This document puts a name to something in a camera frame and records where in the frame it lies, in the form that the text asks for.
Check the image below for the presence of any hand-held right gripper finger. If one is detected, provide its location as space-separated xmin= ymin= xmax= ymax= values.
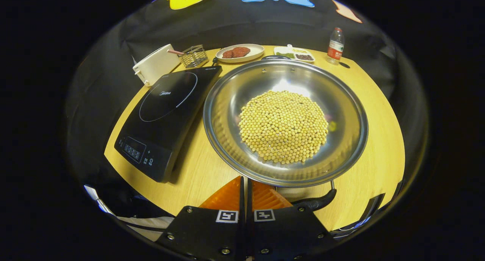
xmin=246 ymin=178 xmax=338 ymax=261
xmin=155 ymin=176 xmax=246 ymax=261

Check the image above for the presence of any stainless steel pot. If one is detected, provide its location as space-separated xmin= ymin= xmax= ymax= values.
xmin=203 ymin=55 xmax=369 ymax=212

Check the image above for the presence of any black induction cooktop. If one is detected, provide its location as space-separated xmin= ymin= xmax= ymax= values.
xmin=114 ymin=65 xmax=223 ymax=183

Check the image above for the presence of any pile of soybeans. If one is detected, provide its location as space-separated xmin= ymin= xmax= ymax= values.
xmin=238 ymin=90 xmax=329 ymax=165

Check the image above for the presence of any white round plate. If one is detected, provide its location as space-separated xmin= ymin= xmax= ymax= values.
xmin=216 ymin=44 xmax=265 ymax=63

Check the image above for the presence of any white divided dish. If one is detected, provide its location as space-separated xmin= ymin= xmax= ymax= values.
xmin=274 ymin=44 xmax=316 ymax=63

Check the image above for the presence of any white toaster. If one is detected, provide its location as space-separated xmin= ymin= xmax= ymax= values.
xmin=132 ymin=44 xmax=181 ymax=87

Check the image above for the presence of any clear plastic water bottle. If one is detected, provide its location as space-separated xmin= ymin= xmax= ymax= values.
xmin=327 ymin=27 xmax=345 ymax=65

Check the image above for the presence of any wire mesh basket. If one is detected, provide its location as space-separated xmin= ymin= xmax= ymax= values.
xmin=180 ymin=44 xmax=209 ymax=68

